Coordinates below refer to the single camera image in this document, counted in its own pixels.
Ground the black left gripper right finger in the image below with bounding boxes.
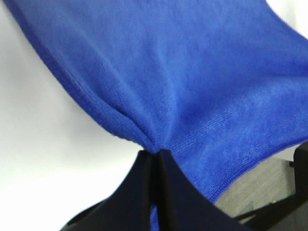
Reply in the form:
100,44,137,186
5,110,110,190
157,150,245,231

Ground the blue microfiber towel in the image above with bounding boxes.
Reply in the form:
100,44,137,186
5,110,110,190
5,0,308,230

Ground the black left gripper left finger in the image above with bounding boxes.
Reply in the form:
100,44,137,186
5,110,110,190
62,151,157,231

